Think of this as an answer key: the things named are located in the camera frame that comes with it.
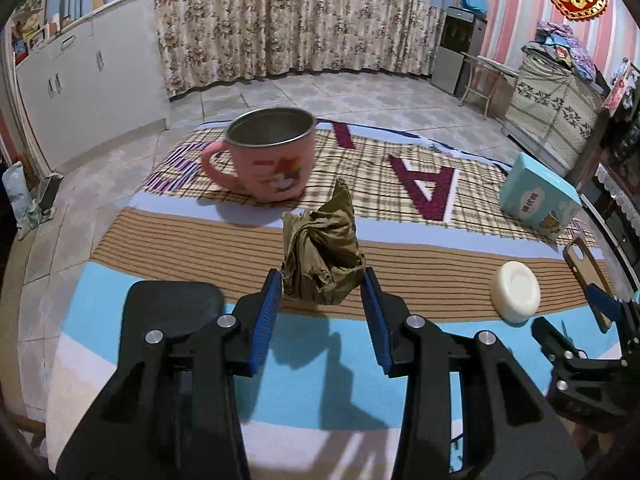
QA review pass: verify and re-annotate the white storage cabinet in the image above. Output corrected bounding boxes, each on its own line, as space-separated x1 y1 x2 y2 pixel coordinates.
16 0 170 171

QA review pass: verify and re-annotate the pink cartoon mug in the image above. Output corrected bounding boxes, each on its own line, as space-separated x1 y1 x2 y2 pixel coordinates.
201 107 317 203

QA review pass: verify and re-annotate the blue floral curtain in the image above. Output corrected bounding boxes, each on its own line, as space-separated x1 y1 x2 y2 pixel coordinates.
46 0 454 96

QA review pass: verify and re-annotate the low tv stand lace cover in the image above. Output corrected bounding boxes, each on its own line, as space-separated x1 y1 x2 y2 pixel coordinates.
579 161 640 271

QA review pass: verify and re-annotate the grey water dispenser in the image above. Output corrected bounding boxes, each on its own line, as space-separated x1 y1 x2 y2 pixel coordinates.
432 6 487 98

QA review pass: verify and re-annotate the brown phone case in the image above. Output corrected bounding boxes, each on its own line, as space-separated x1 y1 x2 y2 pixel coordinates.
563 237 615 334

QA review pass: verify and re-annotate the clothes rack with garments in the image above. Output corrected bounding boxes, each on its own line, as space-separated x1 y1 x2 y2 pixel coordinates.
564 58 640 189

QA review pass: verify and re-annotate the cloth covered cabinet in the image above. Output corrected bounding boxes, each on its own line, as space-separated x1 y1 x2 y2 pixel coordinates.
502 49 602 177

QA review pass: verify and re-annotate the pile of folded clothes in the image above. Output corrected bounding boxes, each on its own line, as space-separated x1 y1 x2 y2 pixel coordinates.
535 21 597 81

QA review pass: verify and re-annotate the light blue tissue box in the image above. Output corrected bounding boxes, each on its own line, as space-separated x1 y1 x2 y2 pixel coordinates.
498 153 582 240

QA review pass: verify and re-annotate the white round soap bar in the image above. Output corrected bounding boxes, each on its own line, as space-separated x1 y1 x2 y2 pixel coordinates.
489 261 541 325

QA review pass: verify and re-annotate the colourful cartoon table blanket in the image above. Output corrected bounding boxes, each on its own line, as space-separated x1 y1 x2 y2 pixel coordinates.
44 118 626 480

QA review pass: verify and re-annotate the brown paper ball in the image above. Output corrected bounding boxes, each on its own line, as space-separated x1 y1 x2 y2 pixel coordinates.
282 178 366 306

